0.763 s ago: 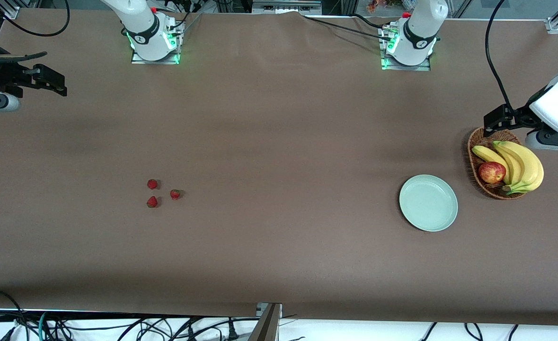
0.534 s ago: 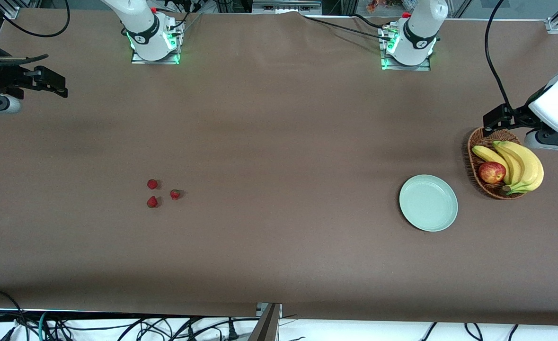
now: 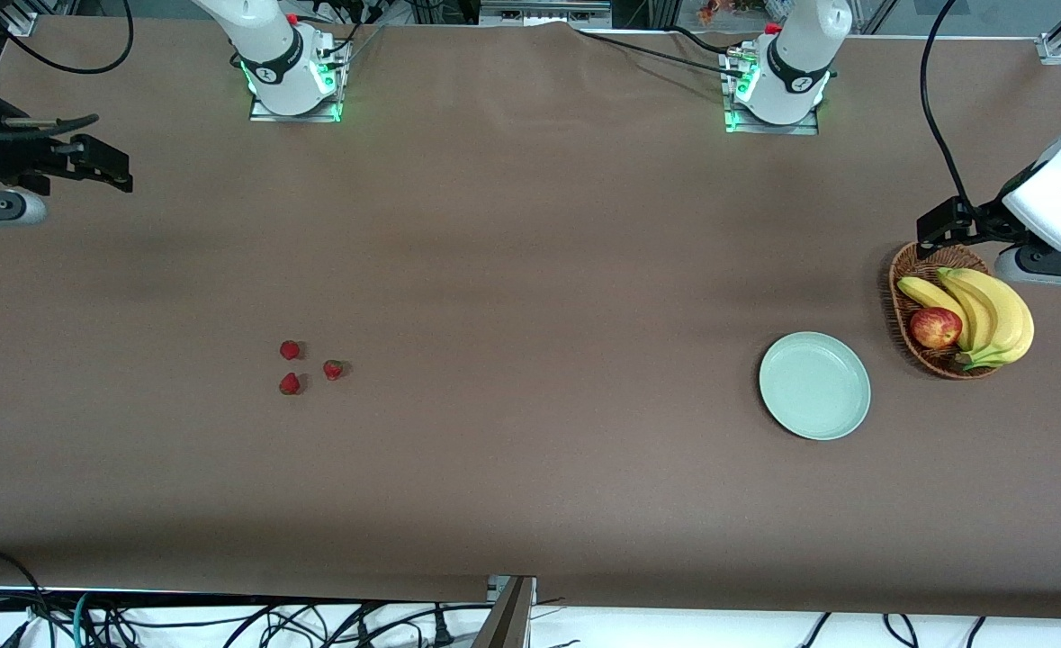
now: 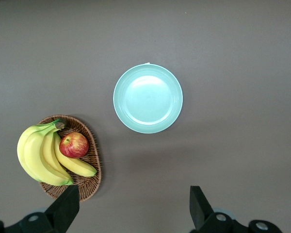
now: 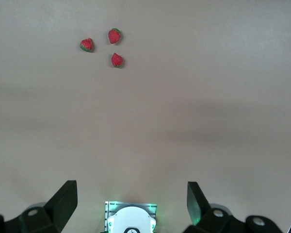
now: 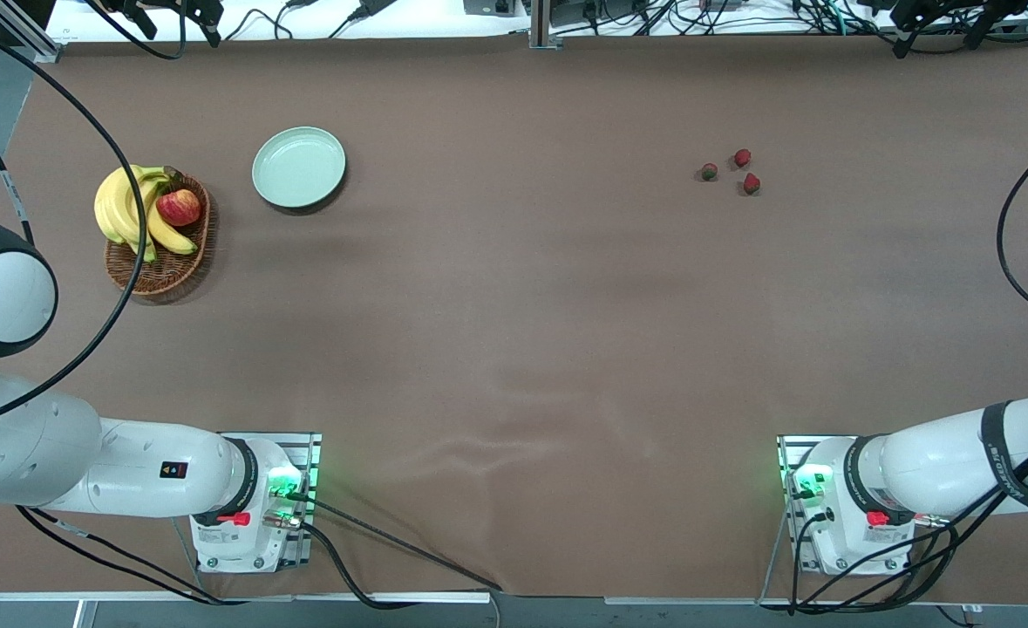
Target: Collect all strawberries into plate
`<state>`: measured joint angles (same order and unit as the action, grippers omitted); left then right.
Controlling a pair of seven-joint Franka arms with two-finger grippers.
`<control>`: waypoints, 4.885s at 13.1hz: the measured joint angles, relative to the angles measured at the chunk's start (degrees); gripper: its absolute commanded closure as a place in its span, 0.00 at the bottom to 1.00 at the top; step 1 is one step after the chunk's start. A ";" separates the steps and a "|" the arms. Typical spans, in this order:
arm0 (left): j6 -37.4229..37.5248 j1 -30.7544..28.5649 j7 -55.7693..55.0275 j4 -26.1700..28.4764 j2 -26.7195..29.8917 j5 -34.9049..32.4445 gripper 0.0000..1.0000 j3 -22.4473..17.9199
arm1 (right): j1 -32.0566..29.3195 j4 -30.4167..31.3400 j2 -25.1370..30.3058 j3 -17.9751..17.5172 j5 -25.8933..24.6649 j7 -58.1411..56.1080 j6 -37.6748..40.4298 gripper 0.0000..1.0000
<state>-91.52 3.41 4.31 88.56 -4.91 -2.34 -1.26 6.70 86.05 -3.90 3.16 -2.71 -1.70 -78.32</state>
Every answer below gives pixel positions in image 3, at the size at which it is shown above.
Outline pale green plate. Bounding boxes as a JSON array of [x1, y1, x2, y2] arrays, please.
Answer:
[[759, 331, 872, 442]]

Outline yellow banana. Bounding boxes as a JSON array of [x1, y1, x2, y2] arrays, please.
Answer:
[[936, 268, 1001, 354], [942, 267, 1036, 371], [896, 275, 969, 350]]

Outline brown wicker basket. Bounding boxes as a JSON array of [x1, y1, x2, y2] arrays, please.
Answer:
[[888, 241, 1004, 381]]

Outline red apple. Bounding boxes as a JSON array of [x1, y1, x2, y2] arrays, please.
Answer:
[[910, 306, 964, 351]]

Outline grey metal background box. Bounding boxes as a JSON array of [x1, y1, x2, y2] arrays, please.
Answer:
[[478, 0, 613, 29]]

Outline brown table cover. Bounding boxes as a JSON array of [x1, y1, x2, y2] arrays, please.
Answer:
[[0, 16, 1061, 622]]

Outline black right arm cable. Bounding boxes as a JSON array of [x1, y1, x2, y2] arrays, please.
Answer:
[[0, 0, 136, 141]]

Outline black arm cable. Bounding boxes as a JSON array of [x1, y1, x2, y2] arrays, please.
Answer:
[[0, 0, 136, 141], [920, 0, 973, 210]]

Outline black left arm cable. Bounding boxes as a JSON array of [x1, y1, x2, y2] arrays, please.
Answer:
[[920, 0, 973, 210]]

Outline short black table cable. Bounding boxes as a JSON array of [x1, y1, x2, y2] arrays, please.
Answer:
[[665, 25, 740, 57]]

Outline long black table cable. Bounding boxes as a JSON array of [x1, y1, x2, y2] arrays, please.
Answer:
[[569, 25, 749, 80]]

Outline aluminium table post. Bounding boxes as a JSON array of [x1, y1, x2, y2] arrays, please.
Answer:
[[471, 575, 539, 648]]

